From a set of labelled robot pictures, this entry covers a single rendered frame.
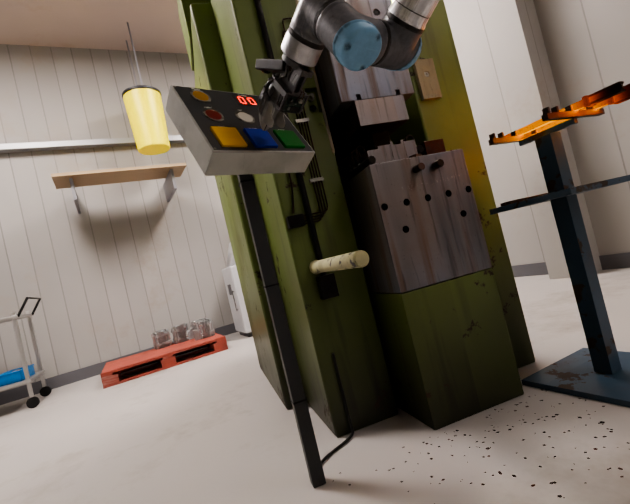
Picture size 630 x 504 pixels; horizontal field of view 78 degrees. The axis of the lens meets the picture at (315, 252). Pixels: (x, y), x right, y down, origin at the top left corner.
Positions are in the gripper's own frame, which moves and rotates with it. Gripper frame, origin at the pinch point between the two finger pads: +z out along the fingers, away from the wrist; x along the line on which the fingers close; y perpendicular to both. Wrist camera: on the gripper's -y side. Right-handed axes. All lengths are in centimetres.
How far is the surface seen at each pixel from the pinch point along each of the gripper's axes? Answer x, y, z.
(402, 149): 58, 7, 2
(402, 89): 64, -11, -12
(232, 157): -10.9, 6.3, 6.0
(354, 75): 48, -21, -9
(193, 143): -17.0, -2.8, 8.9
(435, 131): 88, -1, -1
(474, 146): 103, 10, -3
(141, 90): 105, -331, 193
